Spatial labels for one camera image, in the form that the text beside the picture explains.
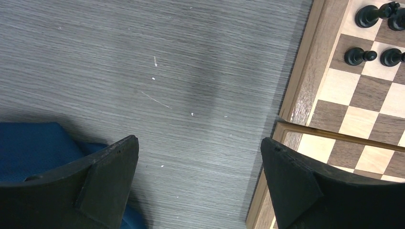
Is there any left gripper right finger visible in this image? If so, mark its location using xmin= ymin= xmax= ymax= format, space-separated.
xmin=260 ymin=137 xmax=405 ymax=229

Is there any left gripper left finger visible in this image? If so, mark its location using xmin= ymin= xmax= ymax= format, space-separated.
xmin=0 ymin=135 xmax=139 ymax=229

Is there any wooden chess board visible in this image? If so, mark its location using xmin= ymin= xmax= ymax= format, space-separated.
xmin=246 ymin=0 xmax=405 ymax=229

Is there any dark blue cloth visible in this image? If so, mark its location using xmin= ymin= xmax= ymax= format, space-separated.
xmin=0 ymin=123 xmax=146 ymax=229

